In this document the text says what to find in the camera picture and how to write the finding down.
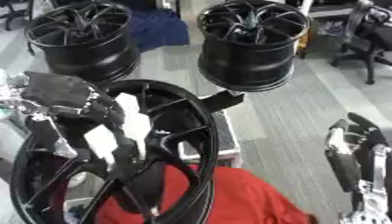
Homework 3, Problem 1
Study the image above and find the blue fabric cover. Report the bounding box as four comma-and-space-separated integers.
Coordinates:
125, 7, 192, 53

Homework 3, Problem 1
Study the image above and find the black office chair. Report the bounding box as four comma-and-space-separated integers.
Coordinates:
0, 0, 30, 32
327, 0, 392, 86

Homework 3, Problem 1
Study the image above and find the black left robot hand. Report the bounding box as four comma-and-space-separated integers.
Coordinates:
18, 71, 128, 160

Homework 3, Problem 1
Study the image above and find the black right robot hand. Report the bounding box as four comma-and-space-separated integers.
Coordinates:
323, 112, 392, 194

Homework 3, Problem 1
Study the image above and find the white pin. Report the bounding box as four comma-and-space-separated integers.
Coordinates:
113, 92, 153, 148
82, 125, 120, 165

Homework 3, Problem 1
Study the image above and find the silver metal case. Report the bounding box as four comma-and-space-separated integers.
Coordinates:
178, 110, 242, 169

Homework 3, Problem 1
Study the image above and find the black bracket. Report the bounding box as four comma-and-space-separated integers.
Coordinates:
197, 89, 247, 113

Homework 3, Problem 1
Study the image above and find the black wheel rim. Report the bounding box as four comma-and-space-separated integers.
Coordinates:
196, 0, 312, 93
23, 2, 143, 86

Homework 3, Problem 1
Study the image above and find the large black spoked wheel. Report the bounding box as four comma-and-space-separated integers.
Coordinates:
7, 79, 222, 224

